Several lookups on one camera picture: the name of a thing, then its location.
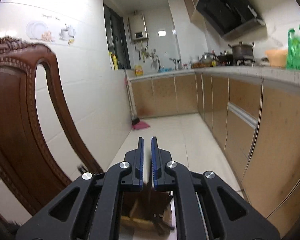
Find beige lower kitchen cabinets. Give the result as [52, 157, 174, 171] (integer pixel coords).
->
[128, 67, 300, 239]

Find brown wooden utensil holder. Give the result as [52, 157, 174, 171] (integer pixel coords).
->
[120, 185, 175, 236]

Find carved brown wooden chair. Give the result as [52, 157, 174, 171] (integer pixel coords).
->
[0, 36, 102, 215]

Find pink floor rag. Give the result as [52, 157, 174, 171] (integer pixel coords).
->
[132, 120, 150, 130]

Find yellow box on counter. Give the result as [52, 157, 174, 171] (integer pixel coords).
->
[134, 65, 143, 76]

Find chrome sink faucet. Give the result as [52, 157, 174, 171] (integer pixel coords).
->
[149, 49, 162, 70]

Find dark cooking pot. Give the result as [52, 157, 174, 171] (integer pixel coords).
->
[228, 42, 255, 61]

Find orange plastic bowl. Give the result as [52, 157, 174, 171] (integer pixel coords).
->
[265, 49, 288, 68]

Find green plastic bag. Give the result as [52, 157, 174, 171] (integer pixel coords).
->
[286, 25, 300, 70]

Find white gas water heater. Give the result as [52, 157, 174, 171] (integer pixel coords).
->
[128, 14, 148, 42]

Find black range hood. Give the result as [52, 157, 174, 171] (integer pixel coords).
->
[196, 0, 266, 41]

